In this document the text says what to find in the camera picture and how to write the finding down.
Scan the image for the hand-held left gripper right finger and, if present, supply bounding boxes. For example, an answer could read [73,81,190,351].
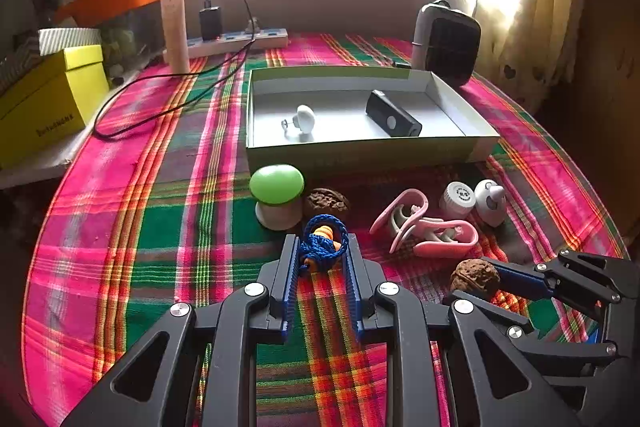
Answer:
[342,234,581,427]

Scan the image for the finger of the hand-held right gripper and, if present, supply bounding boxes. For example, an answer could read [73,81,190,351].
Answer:
[472,293,619,358]
[481,250,626,308]

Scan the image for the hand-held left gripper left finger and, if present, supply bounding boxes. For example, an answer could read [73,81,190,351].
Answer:
[60,234,301,427]

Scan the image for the brown walnut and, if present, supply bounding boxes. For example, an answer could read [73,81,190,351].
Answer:
[450,258,501,296]
[303,188,349,222]

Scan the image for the blue rope orange toy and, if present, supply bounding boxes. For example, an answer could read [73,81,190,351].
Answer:
[298,214,351,274]

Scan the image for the white round cone-tipped gadget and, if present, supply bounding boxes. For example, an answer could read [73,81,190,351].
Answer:
[474,179,506,228]

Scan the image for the white round cap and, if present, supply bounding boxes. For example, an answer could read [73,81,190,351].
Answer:
[439,181,476,222]

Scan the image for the green mushroom lamp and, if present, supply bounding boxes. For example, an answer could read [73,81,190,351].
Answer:
[249,164,306,231]

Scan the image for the green and white cardboard box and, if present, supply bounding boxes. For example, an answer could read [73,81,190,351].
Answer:
[245,66,501,178]

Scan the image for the pink clip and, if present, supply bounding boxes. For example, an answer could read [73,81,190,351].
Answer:
[412,219,479,258]
[370,188,431,254]

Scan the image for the plaid tablecloth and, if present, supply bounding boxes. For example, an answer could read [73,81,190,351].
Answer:
[20,32,626,427]

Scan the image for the white knob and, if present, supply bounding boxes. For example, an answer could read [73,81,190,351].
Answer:
[281,105,316,142]

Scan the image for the black rectangular device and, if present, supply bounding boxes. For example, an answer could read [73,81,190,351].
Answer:
[365,90,422,138]

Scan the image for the small white black heater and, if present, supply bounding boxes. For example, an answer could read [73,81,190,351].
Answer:
[411,0,482,88]

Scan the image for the white power strip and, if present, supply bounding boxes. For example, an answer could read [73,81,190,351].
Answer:
[162,28,289,62]

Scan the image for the black charger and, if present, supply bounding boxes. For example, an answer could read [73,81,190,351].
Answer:
[199,7,222,42]

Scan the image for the cream tube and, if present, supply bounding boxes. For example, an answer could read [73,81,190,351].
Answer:
[160,0,191,74]

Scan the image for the clear storage container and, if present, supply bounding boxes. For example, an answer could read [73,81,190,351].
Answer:
[100,4,167,72]

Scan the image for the yellow box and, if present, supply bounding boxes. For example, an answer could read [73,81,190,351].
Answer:
[0,45,110,170]

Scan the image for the striped box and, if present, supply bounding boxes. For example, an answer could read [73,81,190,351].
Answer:
[39,28,103,56]

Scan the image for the black charger cable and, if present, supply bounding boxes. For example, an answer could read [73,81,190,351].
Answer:
[93,0,261,140]

